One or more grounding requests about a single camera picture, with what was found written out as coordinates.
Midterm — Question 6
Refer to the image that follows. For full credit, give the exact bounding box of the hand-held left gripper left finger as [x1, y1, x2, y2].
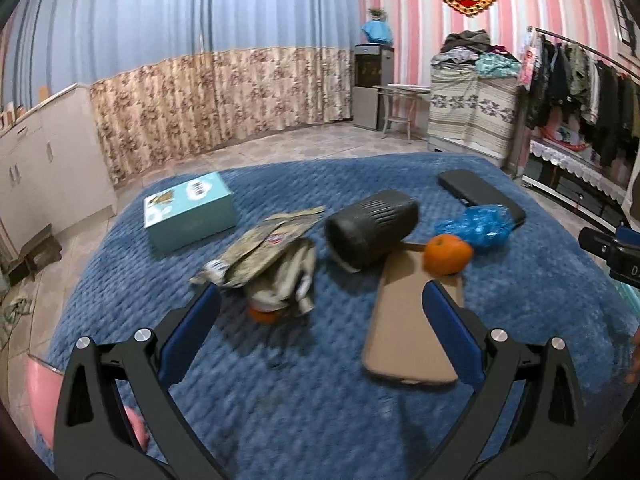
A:
[52, 282, 223, 480]

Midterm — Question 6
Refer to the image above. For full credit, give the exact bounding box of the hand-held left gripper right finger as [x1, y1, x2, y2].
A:
[422, 280, 592, 480]

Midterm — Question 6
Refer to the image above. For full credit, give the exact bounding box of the large orange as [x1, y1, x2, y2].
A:
[424, 234, 474, 276]

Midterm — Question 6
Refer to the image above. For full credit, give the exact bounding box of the small orange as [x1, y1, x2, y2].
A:
[248, 305, 279, 325]

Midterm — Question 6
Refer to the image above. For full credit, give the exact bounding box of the blue plastic bag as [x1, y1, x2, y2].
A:
[434, 203, 512, 254]

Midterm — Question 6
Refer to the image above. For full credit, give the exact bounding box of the grey white wrapper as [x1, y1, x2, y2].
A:
[245, 239, 317, 319]

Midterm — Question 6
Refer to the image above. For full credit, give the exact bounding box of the camouflage snack packet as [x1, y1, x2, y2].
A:
[189, 205, 327, 292]

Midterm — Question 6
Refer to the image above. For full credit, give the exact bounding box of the black ribbed cylinder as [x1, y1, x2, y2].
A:
[324, 190, 420, 274]

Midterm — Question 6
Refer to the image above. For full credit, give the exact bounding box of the brown chair with beige cloth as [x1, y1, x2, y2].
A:
[622, 162, 640, 228]

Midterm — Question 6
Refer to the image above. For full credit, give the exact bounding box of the brown phone case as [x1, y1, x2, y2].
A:
[361, 249, 464, 387]

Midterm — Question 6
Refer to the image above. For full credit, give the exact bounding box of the lace covered low cabinet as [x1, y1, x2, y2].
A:
[521, 137, 632, 222]

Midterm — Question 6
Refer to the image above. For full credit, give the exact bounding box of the red and white toy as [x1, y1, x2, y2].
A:
[542, 125, 597, 152]

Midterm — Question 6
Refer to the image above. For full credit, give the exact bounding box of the teal cardboard box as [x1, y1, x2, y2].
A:
[143, 171, 239, 260]

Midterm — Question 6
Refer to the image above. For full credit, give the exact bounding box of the blue knitted blanket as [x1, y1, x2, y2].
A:
[30, 152, 640, 480]

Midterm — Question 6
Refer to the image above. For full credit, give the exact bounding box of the black zipper case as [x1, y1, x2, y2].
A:
[437, 170, 527, 227]

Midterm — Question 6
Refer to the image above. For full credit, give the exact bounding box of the row of hanging clothes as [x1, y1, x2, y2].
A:
[525, 35, 640, 167]

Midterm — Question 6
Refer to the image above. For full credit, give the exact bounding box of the small wooden stool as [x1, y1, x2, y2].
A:
[7, 224, 64, 282]

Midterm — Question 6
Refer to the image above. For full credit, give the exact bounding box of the patterned cloth on floor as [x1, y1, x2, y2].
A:
[0, 294, 37, 347]

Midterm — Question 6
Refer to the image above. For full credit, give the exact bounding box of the pink hanging bag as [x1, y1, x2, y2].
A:
[517, 35, 539, 87]

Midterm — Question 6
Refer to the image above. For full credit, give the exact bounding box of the metal clothes rack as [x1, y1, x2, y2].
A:
[510, 26, 640, 181]

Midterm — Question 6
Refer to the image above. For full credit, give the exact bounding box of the white cabinet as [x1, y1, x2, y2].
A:
[0, 84, 119, 263]

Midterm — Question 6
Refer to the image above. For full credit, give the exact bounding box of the pile of folded clothes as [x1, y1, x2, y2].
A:
[431, 30, 521, 79]

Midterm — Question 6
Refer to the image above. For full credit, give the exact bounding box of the small wooden side table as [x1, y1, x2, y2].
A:
[372, 85, 431, 142]

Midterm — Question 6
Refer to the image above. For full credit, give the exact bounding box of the grey water dispenser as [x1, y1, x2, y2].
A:
[352, 44, 396, 132]

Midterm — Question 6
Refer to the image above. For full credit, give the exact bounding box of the blue and floral curtain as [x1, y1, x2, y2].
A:
[0, 0, 362, 187]

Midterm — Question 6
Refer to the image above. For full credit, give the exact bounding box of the black and white wall poster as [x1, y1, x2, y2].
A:
[610, 0, 640, 57]

